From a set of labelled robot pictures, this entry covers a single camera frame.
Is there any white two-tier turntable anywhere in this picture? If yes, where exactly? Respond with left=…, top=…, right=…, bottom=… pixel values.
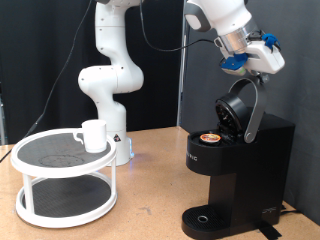
left=10, top=128, right=118, bottom=229

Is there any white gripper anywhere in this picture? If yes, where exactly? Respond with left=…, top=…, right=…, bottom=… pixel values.
left=244, top=40, right=286, bottom=84

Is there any black tape strip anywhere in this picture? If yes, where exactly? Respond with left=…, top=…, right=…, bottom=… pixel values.
left=255, top=220, right=283, bottom=240

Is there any grey metal stand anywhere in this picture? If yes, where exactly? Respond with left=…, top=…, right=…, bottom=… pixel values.
left=0, top=83, right=8, bottom=146

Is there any grey partition panel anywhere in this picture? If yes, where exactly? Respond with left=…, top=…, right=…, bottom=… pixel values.
left=181, top=0, right=320, bottom=226

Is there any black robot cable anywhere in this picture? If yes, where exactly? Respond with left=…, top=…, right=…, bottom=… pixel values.
left=0, top=0, right=219, bottom=164

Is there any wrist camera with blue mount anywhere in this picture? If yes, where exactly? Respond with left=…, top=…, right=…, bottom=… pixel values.
left=219, top=53, right=250, bottom=77

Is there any black power cord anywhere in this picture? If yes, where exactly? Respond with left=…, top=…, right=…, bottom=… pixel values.
left=279, top=203, right=303, bottom=216

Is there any black Keurig coffee machine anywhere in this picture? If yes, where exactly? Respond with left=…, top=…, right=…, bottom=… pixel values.
left=181, top=77, right=296, bottom=240

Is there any white mug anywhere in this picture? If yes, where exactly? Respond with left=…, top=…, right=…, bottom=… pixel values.
left=73, top=119, right=108, bottom=154

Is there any grey metal post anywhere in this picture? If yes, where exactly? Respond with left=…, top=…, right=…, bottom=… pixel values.
left=176, top=0, right=192, bottom=128

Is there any black curtain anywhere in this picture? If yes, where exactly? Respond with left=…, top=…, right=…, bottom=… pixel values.
left=0, top=0, right=185, bottom=146

